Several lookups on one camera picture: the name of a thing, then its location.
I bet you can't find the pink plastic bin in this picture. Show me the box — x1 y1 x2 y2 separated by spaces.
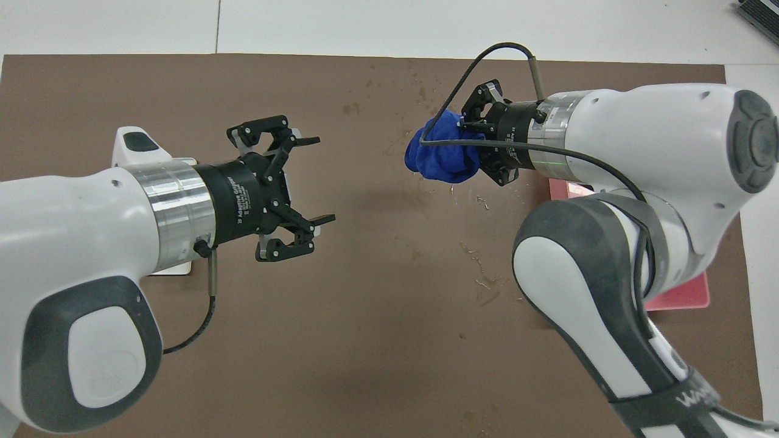
549 178 711 311

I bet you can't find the grey ribbed device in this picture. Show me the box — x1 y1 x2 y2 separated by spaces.
735 0 779 44

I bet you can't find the brown table mat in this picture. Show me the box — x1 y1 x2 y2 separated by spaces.
0 54 764 438

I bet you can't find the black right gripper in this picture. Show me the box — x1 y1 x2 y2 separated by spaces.
461 79 539 187

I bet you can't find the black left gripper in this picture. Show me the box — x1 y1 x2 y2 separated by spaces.
198 116 337 262

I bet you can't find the blue towel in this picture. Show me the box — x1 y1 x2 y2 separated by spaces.
405 109 483 184

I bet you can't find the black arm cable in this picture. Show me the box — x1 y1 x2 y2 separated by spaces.
162 240 221 355
419 41 647 204

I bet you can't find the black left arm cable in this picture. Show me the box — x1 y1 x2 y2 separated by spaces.
162 240 221 355

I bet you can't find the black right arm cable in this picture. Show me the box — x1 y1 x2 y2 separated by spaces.
419 41 647 204

